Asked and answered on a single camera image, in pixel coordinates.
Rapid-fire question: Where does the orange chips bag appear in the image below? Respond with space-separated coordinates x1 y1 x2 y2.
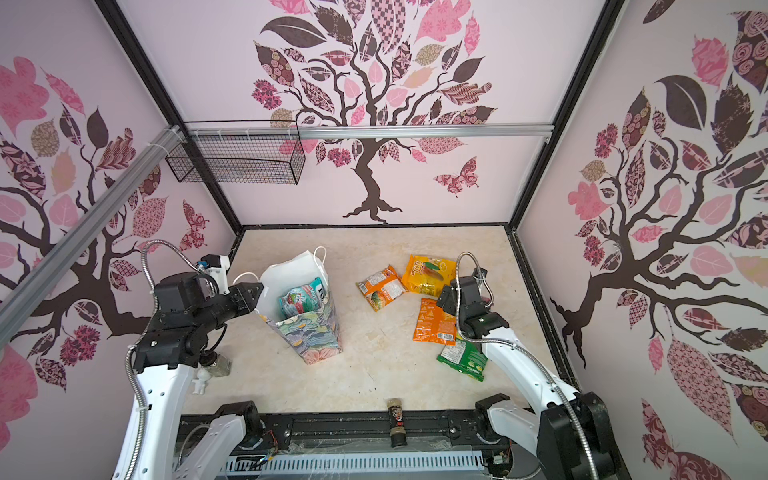
412 298 456 345

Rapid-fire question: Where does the floral paper bag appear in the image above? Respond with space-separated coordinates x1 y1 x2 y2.
232 246 342 365

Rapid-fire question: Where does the green white snack bag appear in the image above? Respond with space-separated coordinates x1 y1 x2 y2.
437 337 488 382

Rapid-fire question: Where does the teal snack bag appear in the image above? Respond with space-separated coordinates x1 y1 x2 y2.
279 277 326 318

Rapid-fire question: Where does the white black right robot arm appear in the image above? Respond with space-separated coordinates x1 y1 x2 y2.
437 276 630 479

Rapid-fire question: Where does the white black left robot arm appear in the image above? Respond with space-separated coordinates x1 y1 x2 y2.
112 273 264 479

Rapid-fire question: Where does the yellow orange snack bag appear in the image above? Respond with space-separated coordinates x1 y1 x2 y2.
402 255 456 298

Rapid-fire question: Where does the orange snack bag with label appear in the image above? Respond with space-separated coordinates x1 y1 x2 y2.
356 265 407 311

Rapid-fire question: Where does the left metal flexible conduit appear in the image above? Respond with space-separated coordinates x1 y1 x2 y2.
124 239 220 479

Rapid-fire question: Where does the small brown black bottle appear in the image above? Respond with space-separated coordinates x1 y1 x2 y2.
387 398 407 448

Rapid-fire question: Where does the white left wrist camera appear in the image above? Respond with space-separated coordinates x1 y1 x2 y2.
197 254 231 295

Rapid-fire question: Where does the black wire basket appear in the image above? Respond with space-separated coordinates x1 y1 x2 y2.
165 119 307 185

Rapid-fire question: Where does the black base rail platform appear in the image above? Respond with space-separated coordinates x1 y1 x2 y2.
174 394 522 473

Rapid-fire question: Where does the aluminium rail back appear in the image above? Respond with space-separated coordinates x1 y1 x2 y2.
187 123 554 140

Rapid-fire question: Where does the aluminium rail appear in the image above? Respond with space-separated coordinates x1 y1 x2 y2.
187 123 554 140
1 125 183 345

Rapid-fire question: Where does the white slotted cable duct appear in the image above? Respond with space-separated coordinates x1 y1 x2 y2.
219 451 486 478

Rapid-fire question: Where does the aluminium rail left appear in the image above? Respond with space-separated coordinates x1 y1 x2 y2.
1 125 183 345

